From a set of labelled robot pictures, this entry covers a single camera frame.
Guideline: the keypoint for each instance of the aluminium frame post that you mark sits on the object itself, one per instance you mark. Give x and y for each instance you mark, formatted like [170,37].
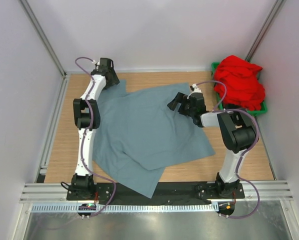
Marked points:
[269,20]
[42,36]

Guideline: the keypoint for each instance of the left aluminium frame post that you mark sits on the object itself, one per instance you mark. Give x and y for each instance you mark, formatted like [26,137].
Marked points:
[42,36]

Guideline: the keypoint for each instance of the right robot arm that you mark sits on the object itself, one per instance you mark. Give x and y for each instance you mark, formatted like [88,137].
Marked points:
[238,131]

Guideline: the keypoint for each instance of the green plastic bin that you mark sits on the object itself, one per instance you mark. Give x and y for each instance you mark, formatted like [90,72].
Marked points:
[221,106]

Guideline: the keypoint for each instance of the aluminium front rail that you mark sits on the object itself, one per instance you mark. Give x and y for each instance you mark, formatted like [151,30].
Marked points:
[53,192]

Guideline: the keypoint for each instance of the white slotted cable duct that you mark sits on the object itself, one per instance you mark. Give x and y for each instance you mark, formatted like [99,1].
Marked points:
[89,208]

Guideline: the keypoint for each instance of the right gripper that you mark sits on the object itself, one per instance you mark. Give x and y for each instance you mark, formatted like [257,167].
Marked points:
[172,105]

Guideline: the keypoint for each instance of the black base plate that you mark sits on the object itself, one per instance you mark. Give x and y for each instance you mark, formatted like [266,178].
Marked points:
[179,193]

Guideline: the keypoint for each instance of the right aluminium frame post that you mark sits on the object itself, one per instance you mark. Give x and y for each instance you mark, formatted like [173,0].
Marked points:
[269,20]

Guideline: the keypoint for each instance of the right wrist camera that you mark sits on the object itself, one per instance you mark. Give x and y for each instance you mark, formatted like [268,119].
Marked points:
[195,89]

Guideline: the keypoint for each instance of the red t shirt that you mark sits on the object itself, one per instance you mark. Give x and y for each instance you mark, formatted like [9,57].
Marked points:
[238,84]

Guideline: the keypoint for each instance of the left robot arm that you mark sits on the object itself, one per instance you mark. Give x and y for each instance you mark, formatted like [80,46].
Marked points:
[87,119]

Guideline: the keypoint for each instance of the blue-grey t shirt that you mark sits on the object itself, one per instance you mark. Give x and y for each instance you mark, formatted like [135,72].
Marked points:
[139,136]

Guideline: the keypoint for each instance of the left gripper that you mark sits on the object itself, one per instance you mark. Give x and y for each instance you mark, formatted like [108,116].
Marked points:
[114,80]

